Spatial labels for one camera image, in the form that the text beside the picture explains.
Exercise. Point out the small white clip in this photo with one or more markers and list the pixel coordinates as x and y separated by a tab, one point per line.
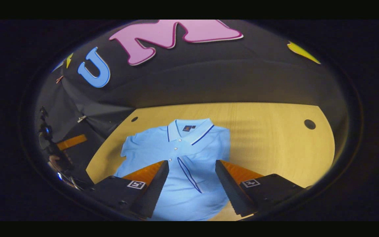
81	118

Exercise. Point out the light blue T-shirt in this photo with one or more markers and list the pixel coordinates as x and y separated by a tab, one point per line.
192	154

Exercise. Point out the small red clip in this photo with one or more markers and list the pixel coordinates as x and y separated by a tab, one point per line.
60	79

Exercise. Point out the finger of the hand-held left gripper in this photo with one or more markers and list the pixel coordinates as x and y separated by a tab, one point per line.
72	142

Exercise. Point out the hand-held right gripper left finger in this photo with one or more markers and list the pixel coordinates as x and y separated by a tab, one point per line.
153	191

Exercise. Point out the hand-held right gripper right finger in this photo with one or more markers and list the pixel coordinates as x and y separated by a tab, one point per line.
230	191

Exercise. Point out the black backdrop cloth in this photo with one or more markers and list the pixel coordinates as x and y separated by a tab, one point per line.
209	75

